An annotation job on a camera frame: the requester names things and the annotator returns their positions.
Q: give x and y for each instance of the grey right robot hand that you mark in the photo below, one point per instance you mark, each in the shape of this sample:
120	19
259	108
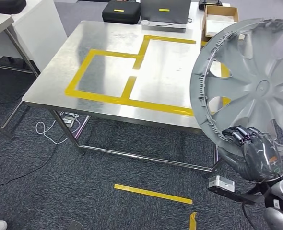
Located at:
261	158

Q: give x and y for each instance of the silver plastic wheel hubcap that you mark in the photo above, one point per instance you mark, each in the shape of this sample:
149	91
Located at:
251	63

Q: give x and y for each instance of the stainless steel workbench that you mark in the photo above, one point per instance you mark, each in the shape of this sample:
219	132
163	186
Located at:
59	79

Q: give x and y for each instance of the clear plastic hand wrap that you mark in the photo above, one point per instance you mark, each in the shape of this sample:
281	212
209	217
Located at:
263	158

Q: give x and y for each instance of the yellow floor tape strip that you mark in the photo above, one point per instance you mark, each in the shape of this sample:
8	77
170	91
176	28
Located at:
153	194
192	222

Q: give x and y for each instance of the cardboard box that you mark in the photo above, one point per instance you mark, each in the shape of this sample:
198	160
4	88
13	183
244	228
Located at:
218	25

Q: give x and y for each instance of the grey laptop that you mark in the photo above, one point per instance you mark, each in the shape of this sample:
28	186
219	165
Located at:
165	14

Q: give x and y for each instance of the white round puck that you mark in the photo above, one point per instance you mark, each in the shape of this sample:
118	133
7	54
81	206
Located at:
146	22

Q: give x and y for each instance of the yellow tape table marking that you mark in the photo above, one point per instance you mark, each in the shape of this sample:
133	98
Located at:
100	98

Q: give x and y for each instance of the black zip case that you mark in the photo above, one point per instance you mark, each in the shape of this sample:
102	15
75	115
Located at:
121	14
4	5

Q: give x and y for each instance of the white power strip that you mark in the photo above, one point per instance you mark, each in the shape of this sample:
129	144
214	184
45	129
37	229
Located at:
68	121

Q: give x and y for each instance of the black camera mounting bracket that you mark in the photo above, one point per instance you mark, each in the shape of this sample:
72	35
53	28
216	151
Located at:
247	198

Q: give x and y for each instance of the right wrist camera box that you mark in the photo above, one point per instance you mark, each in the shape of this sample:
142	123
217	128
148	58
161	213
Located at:
222	184

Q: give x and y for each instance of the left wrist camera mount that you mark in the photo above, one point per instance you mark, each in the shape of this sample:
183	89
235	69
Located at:
75	226

